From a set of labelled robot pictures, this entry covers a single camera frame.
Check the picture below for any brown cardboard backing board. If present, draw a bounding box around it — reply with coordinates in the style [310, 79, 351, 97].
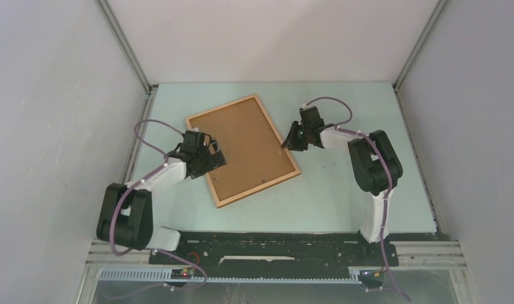
[191, 99, 296, 201]

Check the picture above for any wooden picture frame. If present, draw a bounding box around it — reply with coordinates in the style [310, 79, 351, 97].
[184, 94, 302, 209]

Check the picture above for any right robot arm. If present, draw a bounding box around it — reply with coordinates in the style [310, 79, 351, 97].
[281, 106, 403, 265]

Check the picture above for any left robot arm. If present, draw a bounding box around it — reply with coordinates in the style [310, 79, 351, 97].
[96, 129, 227, 264]

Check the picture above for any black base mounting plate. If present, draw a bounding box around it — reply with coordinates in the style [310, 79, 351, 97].
[149, 231, 399, 281]

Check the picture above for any small green circuit board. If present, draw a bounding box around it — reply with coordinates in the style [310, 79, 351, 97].
[170, 269, 194, 280]

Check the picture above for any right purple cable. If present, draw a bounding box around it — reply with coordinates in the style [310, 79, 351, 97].
[305, 96, 413, 302]

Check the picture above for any purple cable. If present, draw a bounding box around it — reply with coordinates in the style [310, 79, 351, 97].
[109, 119, 210, 293]
[305, 96, 413, 302]

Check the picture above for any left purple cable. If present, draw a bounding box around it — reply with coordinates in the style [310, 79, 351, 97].
[109, 119, 210, 293]

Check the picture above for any left corner metal post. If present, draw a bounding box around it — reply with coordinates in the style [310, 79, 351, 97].
[94, 0, 156, 182]

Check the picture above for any corner metal post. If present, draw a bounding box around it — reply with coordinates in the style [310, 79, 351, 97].
[392, 0, 452, 231]
[94, 0, 156, 182]

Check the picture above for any aluminium rail frame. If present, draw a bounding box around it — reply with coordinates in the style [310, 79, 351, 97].
[75, 232, 474, 303]

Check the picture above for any right corner metal post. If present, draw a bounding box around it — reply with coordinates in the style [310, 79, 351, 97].
[392, 0, 452, 231]

